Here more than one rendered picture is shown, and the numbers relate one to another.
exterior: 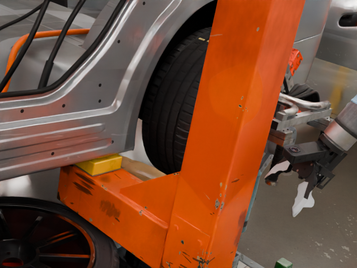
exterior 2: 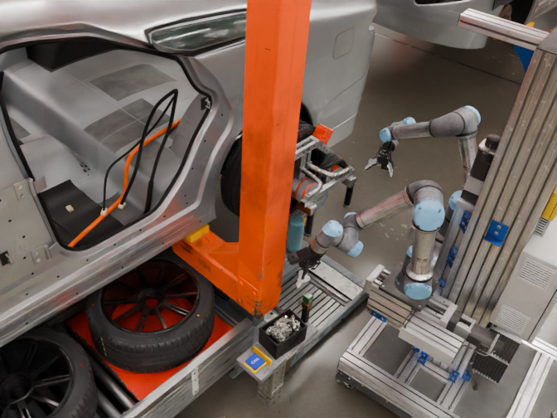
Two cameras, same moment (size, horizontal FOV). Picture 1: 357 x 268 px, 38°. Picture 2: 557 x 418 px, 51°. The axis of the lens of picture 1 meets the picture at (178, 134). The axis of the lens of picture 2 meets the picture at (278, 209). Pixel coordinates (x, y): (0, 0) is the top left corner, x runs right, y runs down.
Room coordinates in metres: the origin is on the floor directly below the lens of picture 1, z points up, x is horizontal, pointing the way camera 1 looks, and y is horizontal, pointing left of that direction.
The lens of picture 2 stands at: (-0.59, -0.26, 2.86)
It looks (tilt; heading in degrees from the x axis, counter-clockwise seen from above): 41 degrees down; 2
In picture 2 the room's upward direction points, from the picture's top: 5 degrees clockwise
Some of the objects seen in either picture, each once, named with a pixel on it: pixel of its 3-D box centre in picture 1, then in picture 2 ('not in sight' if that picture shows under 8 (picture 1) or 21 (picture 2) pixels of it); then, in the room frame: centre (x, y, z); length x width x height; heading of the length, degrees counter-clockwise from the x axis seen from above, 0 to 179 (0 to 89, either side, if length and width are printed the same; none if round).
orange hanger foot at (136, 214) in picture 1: (128, 182); (213, 245); (1.56, 0.13, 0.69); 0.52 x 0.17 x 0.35; 53
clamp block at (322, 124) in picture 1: (320, 120); (346, 178); (1.96, -0.54, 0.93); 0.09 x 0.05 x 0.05; 53
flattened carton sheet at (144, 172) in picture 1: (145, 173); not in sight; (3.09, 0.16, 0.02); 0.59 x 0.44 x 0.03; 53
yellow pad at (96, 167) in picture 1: (95, 158); (191, 227); (1.66, 0.27, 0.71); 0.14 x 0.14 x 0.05; 53
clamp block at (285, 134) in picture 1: (277, 133); (307, 206); (1.69, -0.33, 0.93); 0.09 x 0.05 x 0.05; 53
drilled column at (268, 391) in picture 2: not in sight; (271, 374); (1.14, -0.25, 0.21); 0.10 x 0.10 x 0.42; 53
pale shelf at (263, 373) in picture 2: not in sight; (278, 345); (1.17, -0.27, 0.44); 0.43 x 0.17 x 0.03; 143
